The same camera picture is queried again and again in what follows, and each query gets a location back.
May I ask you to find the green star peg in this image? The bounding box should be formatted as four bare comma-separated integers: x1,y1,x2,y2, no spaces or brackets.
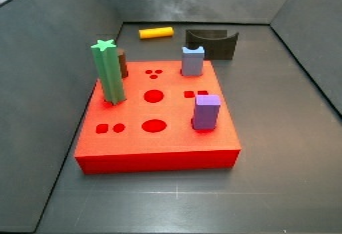
90,39,125,105

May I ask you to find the red peg board block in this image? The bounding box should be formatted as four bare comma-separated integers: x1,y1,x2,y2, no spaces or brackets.
73,61,241,174

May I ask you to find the brown cylinder peg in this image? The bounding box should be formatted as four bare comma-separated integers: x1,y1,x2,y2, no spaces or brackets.
117,48,128,78

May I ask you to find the purple square peg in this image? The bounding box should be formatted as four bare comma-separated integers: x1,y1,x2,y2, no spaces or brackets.
192,94,220,130

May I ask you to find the blue notched peg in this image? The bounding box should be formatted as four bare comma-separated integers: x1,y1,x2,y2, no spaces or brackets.
181,46,204,76

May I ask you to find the yellow oval peg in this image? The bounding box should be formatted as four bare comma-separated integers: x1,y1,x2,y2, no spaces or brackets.
138,27,173,39

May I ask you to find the black curved fixture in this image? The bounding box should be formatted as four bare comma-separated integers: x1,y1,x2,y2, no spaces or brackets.
185,29,239,60

